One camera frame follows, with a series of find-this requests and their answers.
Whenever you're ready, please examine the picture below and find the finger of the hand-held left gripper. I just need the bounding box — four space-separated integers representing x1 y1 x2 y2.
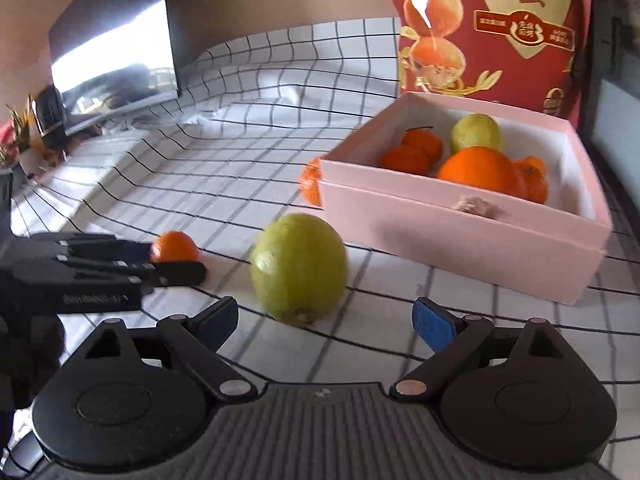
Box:
64 259 209 289
31 232 154 264

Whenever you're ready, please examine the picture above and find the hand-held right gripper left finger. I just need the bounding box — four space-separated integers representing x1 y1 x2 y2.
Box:
82 295 257 404

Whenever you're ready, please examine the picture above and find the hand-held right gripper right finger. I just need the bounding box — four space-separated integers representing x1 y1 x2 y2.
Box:
390 296 572 402

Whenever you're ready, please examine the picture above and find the pink cardboard box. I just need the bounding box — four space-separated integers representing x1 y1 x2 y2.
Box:
317 91 613 306

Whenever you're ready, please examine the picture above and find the yellow-green lemon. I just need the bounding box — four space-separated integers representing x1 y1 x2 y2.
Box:
249 213 349 326
449 113 505 156

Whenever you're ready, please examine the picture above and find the large orange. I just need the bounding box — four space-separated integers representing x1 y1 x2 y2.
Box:
436 146 523 195

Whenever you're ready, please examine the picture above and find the mandarin with stem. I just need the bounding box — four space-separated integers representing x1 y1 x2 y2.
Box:
401 126 445 161

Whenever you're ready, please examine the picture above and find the person's left hand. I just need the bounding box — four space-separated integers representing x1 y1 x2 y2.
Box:
0 314 67 411

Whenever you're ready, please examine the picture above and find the beige fabric flower ornament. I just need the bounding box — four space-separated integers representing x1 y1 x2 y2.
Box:
452 196 506 220

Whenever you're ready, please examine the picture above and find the black desktop object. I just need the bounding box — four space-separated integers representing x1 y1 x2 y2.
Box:
32 85 66 136

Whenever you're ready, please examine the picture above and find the black flat screen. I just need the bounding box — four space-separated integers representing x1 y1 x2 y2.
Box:
48 0 180 136

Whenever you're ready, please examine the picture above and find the red printed snack bag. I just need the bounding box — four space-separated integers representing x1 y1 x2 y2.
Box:
385 0 593 128

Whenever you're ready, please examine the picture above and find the dark framed panel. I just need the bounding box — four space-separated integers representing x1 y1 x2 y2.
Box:
580 0 640 161

